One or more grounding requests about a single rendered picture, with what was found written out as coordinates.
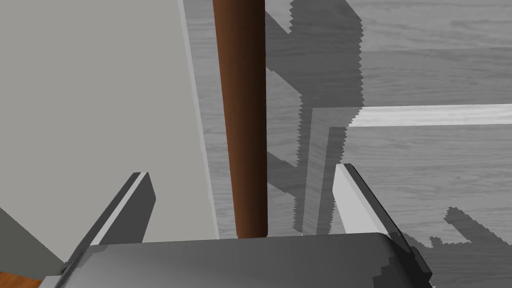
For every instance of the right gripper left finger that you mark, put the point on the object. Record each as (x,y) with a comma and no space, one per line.
(128,216)

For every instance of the brown wooden table leg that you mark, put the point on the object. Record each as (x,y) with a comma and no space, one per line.
(244,120)

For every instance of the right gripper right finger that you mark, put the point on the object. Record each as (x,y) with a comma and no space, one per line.
(360,204)

